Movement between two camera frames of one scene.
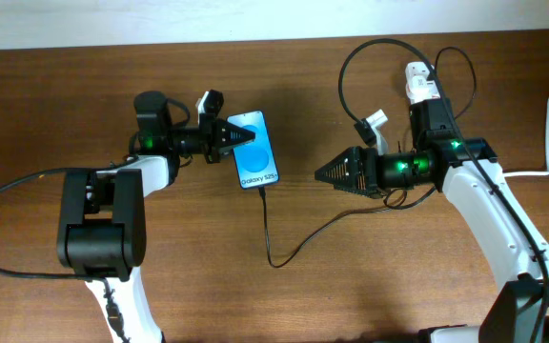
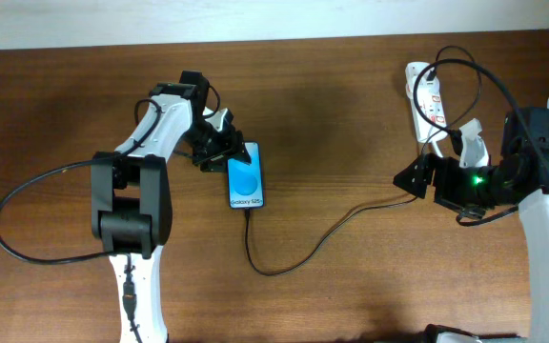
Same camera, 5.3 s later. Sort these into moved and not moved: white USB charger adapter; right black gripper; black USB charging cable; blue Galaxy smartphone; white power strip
Moved: right black gripper; black USB charging cable; blue Galaxy smartphone
Not moved: white power strip; white USB charger adapter
